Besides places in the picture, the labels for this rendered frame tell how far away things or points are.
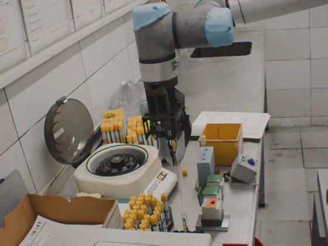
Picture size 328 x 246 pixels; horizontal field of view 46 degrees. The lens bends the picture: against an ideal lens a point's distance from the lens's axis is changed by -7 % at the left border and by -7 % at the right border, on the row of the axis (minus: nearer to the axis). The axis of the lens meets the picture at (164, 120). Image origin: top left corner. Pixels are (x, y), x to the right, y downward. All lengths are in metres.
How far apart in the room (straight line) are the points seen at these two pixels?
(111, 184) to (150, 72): 0.47
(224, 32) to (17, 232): 0.75
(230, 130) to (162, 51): 0.73
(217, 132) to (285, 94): 2.08
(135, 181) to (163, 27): 0.54
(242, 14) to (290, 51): 2.53
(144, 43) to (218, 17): 0.15
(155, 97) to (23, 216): 0.55
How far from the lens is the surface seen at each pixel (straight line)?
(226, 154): 1.36
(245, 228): 1.11
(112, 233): 0.68
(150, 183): 1.25
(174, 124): 0.83
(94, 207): 1.09
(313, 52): 3.41
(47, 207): 1.16
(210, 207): 1.07
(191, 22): 0.76
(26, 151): 1.28
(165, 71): 0.79
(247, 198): 1.23
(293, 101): 3.54
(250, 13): 0.87
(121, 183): 1.17
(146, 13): 0.77
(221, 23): 0.75
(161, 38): 0.77
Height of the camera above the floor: 1.59
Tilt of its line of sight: 23 degrees down
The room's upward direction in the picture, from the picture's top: 9 degrees counter-clockwise
